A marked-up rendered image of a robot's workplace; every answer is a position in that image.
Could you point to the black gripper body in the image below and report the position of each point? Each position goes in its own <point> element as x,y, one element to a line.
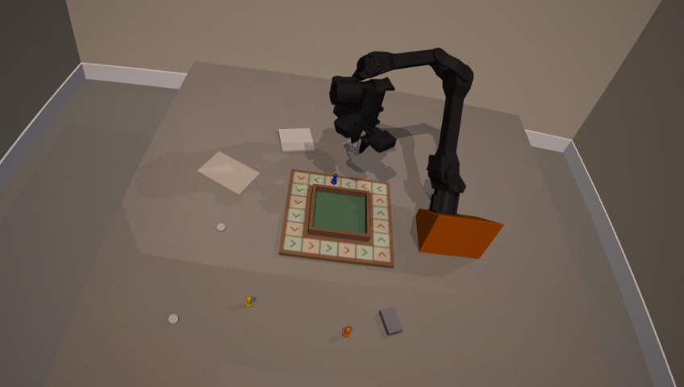
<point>378,139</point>

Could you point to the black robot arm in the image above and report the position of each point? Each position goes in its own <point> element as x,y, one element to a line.
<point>457,77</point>

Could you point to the grey die with black pips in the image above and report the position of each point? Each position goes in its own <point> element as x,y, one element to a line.
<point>355,148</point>

